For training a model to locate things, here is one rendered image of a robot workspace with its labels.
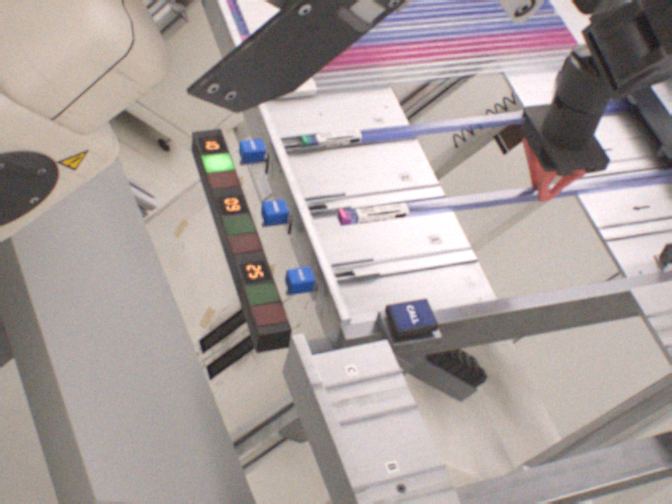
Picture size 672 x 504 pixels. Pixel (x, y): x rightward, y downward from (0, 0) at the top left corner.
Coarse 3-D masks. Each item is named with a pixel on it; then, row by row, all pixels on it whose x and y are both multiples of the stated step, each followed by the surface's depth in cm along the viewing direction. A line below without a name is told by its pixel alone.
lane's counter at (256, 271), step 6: (240, 264) 132; (246, 264) 132; (252, 264) 132; (258, 264) 133; (264, 264) 133; (246, 270) 132; (252, 270) 132; (258, 270) 132; (264, 270) 132; (246, 276) 131; (252, 276) 131; (258, 276) 131; (264, 276) 131; (246, 282) 130
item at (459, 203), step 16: (624, 176) 135; (640, 176) 135; (656, 176) 135; (496, 192) 129; (512, 192) 130; (528, 192) 130; (560, 192) 131; (576, 192) 132; (592, 192) 133; (416, 208) 125; (432, 208) 126; (448, 208) 127; (464, 208) 128; (352, 224) 124
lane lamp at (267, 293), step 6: (246, 288) 130; (252, 288) 130; (258, 288) 130; (264, 288) 130; (270, 288) 130; (252, 294) 129; (258, 294) 129; (264, 294) 130; (270, 294) 130; (276, 294) 130; (252, 300) 129; (258, 300) 129; (264, 300) 129; (270, 300) 129; (276, 300) 129
